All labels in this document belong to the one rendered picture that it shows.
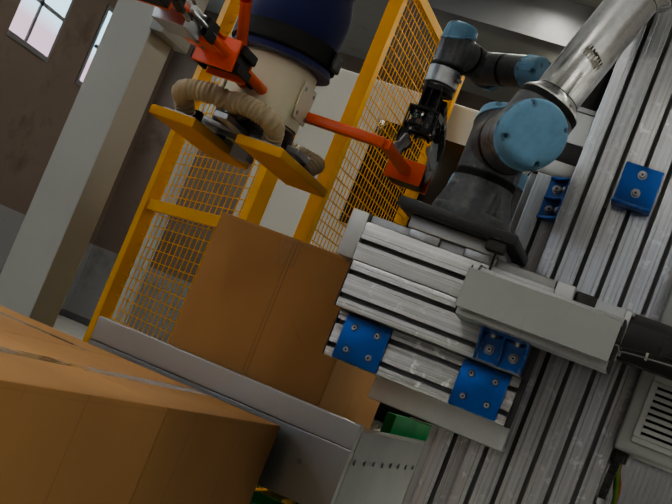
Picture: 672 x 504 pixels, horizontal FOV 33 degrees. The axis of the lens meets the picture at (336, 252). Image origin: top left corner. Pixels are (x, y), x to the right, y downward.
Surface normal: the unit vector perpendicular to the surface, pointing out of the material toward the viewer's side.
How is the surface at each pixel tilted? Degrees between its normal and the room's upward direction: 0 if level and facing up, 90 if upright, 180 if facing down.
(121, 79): 90
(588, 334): 90
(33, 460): 90
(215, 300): 90
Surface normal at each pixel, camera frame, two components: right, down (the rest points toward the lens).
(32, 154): 0.90, 0.33
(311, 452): -0.27, -0.19
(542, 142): 0.09, 0.08
